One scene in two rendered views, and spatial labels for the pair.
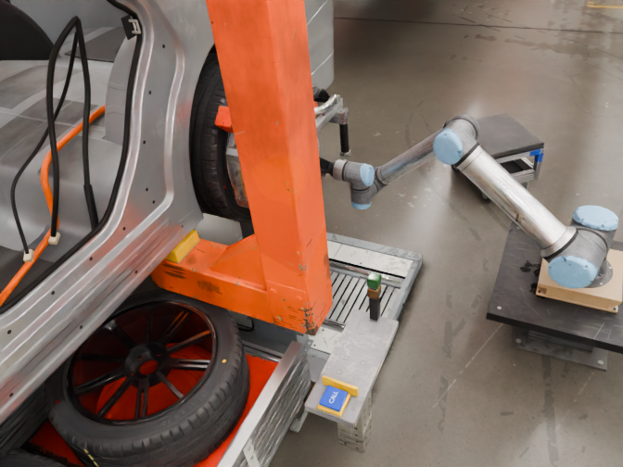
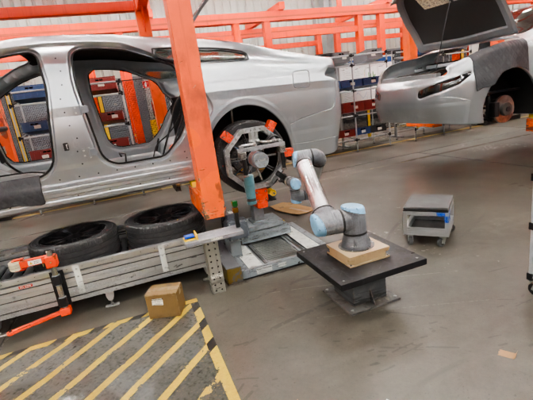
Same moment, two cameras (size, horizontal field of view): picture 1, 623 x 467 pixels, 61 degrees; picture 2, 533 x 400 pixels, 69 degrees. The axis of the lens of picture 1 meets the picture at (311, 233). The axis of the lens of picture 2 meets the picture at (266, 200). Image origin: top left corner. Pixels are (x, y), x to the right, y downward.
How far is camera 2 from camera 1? 2.38 m
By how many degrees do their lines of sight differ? 44
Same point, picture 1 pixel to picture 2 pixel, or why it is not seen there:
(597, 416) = (318, 326)
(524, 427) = (280, 314)
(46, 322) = (128, 173)
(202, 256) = not seen: hidden behind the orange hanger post
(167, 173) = not seen: hidden behind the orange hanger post
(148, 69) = not seen: hidden behind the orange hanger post
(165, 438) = (139, 228)
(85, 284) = (146, 169)
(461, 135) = (299, 153)
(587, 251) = (324, 214)
